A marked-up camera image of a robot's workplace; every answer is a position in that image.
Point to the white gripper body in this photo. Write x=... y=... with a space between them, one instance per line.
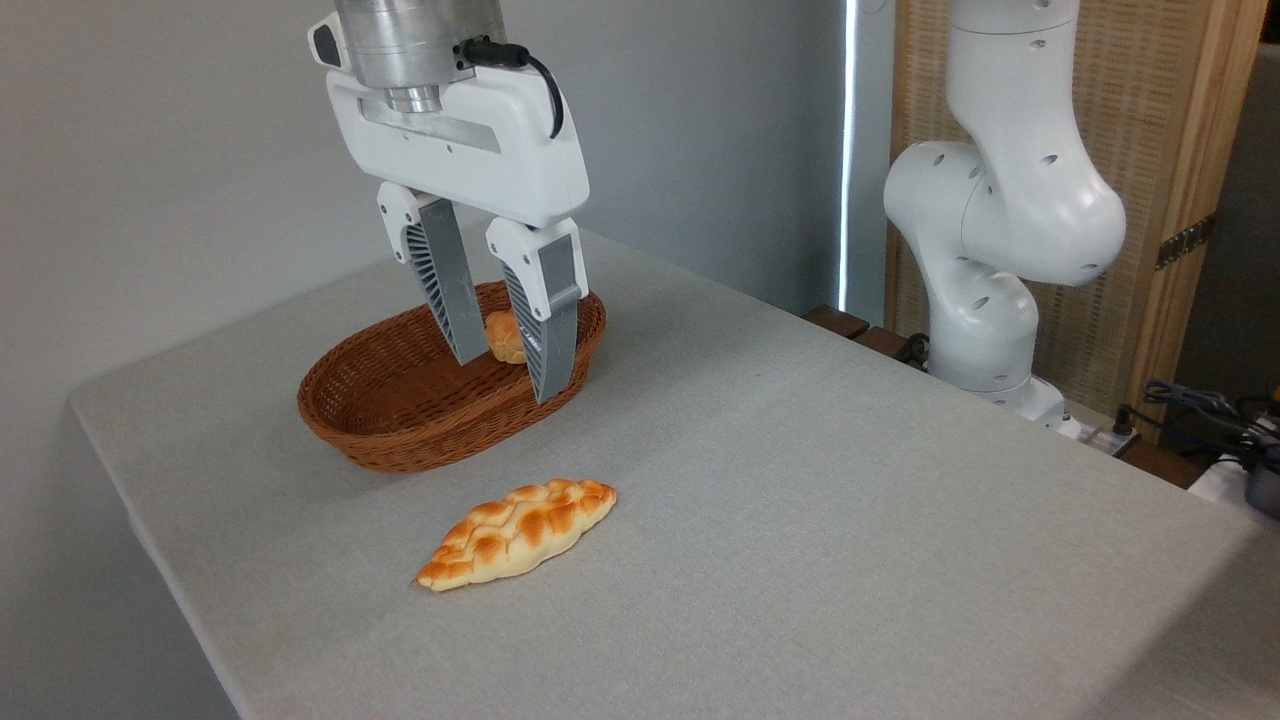
x=470 y=160

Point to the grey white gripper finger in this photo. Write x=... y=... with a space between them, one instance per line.
x=450 y=290
x=545 y=340

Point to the round knotted bread bun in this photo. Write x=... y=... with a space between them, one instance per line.
x=503 y=338

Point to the long braided bread loaf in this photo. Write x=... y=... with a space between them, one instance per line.
x=510 y=535

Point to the silver metal wrist flange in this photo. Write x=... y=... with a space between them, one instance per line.
x=400 y=40

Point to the brown wicker oval basket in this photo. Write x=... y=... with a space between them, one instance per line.
x=400 y=430

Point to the brass screen hinge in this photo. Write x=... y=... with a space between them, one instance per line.
x=1185 y=242

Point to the woven screen with wood frame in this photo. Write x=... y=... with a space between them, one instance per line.
x=1130 y=120

